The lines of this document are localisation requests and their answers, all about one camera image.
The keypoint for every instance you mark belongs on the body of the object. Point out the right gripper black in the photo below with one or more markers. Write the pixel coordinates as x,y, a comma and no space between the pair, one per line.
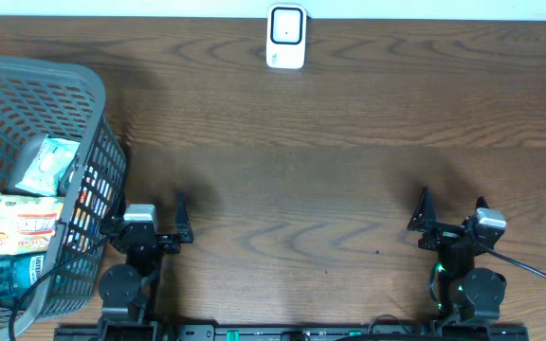
442,234

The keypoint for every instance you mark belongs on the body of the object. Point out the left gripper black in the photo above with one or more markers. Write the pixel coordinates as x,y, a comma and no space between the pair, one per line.
184,229

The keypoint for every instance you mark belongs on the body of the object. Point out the teal wet wipes pack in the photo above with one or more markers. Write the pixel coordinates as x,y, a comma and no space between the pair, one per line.
47,166

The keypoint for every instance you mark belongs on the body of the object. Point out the yellow snack bag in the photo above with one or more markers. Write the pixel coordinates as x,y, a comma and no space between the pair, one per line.
27,223

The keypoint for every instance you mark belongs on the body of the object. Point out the teal mouthwash bottle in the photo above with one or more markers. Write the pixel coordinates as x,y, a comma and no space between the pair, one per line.
17,274

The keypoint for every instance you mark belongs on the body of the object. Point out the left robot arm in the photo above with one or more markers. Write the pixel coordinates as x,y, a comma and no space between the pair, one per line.
128,291

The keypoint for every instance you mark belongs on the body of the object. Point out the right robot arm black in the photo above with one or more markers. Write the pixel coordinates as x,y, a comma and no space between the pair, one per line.
466,294

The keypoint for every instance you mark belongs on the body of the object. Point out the white barcode scanner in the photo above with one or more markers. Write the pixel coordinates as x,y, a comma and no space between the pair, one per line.
286,37

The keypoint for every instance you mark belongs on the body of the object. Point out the grey plastic shopping basket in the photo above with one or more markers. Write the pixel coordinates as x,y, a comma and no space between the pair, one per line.
63,100

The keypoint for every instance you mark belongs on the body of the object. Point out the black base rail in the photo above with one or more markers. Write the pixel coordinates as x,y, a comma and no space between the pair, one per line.
295,333

